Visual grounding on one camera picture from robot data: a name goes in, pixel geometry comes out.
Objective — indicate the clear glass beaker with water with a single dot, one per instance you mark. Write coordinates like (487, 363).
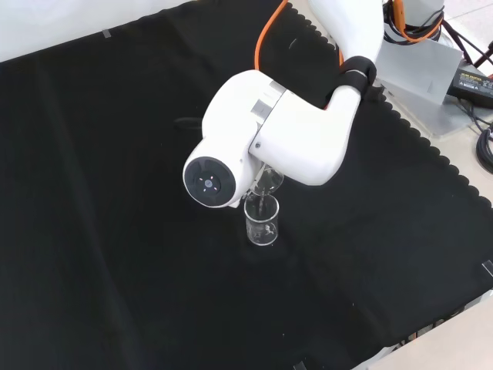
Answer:
(272, 181)

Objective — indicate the black bench cloth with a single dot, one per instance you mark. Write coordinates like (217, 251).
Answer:
(96, 212)

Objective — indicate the clear tape piece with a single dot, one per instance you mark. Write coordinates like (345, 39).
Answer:
(106, 34)
(299, 366)
(488, 268)

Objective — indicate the black power adapter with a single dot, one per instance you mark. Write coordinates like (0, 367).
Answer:
(471, 83)

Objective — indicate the black tripod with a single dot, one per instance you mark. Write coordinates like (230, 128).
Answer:
(458, 42)

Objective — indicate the grey metal base plate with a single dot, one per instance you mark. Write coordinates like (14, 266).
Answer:
(423, 77)

